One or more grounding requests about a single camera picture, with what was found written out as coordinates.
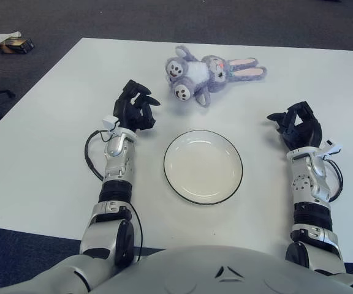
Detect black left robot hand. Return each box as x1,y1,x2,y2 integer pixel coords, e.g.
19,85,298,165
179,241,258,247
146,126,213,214
112,79,161,133

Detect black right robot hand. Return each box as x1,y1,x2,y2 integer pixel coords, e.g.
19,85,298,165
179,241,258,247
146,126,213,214
266,100,324,151

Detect purple plush bunny doll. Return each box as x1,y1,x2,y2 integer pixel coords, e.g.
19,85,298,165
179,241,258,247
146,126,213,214
164,45,268,107

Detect white plate with black rim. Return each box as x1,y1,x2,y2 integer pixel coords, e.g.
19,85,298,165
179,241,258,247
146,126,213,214
163,129,244,206

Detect black cardboard box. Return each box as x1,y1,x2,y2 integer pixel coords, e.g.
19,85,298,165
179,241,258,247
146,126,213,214
1,37,36,55

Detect grey robot torso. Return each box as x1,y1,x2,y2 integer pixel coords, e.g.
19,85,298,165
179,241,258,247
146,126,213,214
93,244,353,294

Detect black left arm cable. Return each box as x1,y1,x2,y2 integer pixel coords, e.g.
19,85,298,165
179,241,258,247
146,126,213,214
84,122,143,267

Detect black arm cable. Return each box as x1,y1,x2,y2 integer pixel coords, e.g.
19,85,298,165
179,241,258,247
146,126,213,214
325,156,344,203
84,122,143,267

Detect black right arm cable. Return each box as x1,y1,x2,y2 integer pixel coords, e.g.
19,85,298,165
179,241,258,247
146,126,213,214
325,156,344,203

